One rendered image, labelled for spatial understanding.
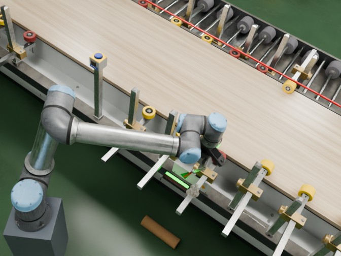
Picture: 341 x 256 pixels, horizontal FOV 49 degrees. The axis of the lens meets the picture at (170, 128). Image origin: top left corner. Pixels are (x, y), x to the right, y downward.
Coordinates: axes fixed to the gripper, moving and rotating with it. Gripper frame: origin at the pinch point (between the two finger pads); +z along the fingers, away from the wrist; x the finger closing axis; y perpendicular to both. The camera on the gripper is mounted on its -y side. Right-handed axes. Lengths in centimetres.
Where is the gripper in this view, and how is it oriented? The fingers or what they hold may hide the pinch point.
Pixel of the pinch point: (204, 165)
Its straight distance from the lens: 193.5
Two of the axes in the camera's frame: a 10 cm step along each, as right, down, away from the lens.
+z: -1.5, 6.1, 7.8
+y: -8.2, -5.2, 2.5
